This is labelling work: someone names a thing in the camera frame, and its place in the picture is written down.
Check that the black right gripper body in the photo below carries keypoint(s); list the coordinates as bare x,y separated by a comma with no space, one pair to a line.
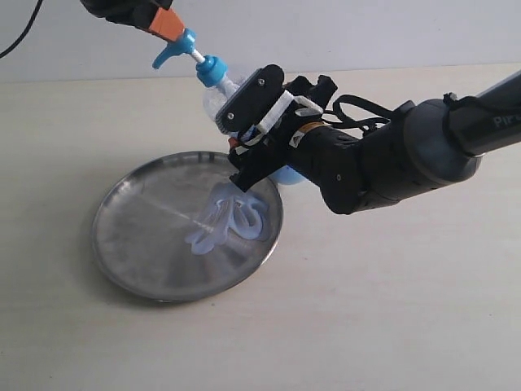
297,112

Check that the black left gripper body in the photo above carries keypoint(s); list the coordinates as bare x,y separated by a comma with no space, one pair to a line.
135,13

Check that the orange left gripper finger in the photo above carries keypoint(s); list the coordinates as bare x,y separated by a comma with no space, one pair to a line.
167,25

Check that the blue lotion pump bottle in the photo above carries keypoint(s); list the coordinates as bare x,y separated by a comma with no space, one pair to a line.
213,73

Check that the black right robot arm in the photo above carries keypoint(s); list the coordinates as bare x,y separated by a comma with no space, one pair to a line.
362,156

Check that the pale blue soap gel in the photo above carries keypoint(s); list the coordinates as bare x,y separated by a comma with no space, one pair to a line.
227,210

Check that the round steel plate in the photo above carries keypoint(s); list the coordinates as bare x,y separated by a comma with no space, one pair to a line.
138,232

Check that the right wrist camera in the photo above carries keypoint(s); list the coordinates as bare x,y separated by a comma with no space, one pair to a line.
252,101

